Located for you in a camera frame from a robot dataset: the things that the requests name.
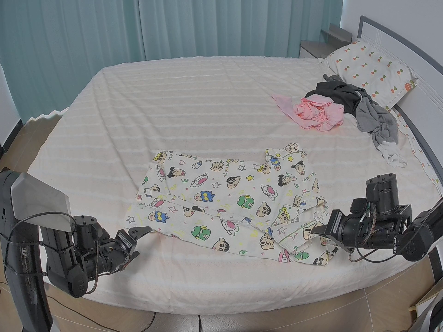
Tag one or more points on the grey bedside table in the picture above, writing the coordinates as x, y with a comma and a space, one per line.
320, 47

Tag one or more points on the white garment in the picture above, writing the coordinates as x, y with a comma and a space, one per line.
393, 156

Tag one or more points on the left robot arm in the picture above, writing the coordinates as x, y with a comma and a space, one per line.
38, 202

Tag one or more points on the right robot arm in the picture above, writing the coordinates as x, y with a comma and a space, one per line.
387, 195

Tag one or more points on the black garment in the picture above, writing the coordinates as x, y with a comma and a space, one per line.
337, 93

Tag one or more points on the white printed pillow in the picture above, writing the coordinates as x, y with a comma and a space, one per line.
370, 67

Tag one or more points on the grey garment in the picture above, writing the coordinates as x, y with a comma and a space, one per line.
375, 119

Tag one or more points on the pink garment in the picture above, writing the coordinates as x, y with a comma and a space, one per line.
316, 114

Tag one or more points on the blue-green curtain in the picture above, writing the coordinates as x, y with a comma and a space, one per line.
173, 19

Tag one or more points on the pale wooden bedside table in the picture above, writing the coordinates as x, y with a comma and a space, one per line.
429, 299

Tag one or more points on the white printed pyjama top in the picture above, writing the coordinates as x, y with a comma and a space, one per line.
225, 202

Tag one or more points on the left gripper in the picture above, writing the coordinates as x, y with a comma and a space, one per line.
114, 251

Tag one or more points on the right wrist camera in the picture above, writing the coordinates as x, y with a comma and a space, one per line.
359, 206

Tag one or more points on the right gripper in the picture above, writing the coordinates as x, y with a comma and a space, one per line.
349, 232

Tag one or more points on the bed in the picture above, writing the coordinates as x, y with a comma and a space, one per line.
207, 99

